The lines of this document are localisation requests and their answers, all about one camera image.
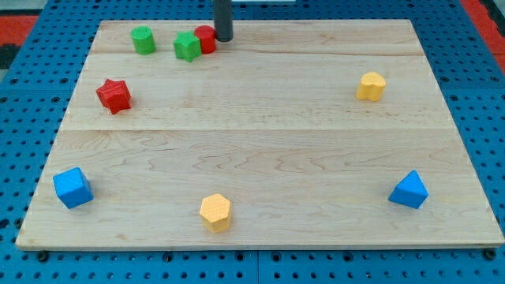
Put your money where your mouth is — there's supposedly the green star block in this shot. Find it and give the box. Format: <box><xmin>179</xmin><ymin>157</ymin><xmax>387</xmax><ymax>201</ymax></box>
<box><xmin>173</xmin><ymin>31</ymin><xmax>202</xmax><ymax>62</ymax></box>

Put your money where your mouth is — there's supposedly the red star block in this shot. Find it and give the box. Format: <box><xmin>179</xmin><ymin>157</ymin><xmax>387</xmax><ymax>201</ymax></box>
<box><xmin>95</xmin><ymin>79</ymin><xmax>131</xmax><ymax>114</ymax></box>

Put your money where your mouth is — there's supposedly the light wooden board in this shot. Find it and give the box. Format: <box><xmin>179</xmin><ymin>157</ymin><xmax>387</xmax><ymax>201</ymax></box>
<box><xmin>16</xmin><ymin>20</ymin><xmax>504</xmax><ymax>252</ymax></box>

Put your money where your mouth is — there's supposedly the yellow hexagon block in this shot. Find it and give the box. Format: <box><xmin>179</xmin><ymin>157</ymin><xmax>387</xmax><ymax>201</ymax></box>
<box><xmin>200</xmin><ymin>193</ymin><xmax>231</xmax><ymax>234</ymax></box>

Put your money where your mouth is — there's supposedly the red cylinder block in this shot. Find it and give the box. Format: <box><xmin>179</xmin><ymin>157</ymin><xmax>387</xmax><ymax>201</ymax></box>
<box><xmin>194</xmin><ymin>25</ymin><xmax>216</xmax><ymax>54</ymax></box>

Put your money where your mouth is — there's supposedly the yellow heart block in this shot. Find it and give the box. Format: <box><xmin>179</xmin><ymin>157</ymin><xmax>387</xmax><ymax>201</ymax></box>
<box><xmin>356</xmin><ymin>72</ymin><xmax>387</xmax><ymax>102</ymax></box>

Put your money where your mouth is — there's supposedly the green cylinder block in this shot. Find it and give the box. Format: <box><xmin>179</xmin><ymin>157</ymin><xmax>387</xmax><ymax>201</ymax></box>
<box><xmin>130</xmin><ymin>26</ymin><xmax>156</xmax><ymax>55</ymax></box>

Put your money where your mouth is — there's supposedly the blue triangle block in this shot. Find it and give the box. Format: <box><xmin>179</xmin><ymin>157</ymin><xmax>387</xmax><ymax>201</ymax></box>
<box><xmin>388</xmin><ymin>170</ymin><xmax>429</xmax><ymax>209</ymax></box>

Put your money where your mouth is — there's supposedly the blue cube block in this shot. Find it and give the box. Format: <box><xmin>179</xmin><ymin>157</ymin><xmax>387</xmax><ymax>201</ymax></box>
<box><xmin>53</xmin><ymin>167</ymin><xmax>94</xmax><ymax>209</ymax></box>

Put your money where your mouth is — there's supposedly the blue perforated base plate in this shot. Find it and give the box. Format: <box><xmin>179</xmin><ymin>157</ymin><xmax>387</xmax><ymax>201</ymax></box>
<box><xmin>1</xmin><ymin>0</ymin><xmax>504</xmax><ymax>283</ymax></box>

